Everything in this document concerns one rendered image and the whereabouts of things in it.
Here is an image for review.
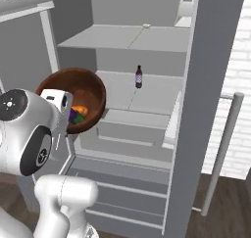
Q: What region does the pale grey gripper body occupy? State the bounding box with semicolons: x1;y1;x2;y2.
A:
59;109;72;136

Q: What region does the purple eggplant with green stem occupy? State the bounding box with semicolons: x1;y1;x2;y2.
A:
68;108;86;125

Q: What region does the brown wooden bowl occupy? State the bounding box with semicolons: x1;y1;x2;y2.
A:
34;67;108;135

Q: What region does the pale grey fridge crisper drawer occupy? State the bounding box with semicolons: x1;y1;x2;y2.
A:
77;108;176;164

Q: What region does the orange chicken drumstick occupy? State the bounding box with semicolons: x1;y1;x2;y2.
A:
72;105;89;117

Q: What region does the grey fridge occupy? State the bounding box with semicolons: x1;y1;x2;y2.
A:
0;0;249;238

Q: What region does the grey fridge door with shelf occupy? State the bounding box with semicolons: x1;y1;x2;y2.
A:
0;0;76;214

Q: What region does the long grey fridge shelf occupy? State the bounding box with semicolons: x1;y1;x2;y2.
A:
57;24;192;53

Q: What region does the short grey fridge shelf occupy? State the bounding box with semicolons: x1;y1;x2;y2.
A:
94;70;186;117

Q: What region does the dark purple glass bottle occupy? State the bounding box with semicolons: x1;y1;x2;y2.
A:
134;65;144;89

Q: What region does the grey fridge door with handle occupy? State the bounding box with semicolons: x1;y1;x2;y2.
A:
162;0;249;238

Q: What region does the grey bar fridge door handle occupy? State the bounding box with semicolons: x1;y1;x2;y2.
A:
191;91;245;217

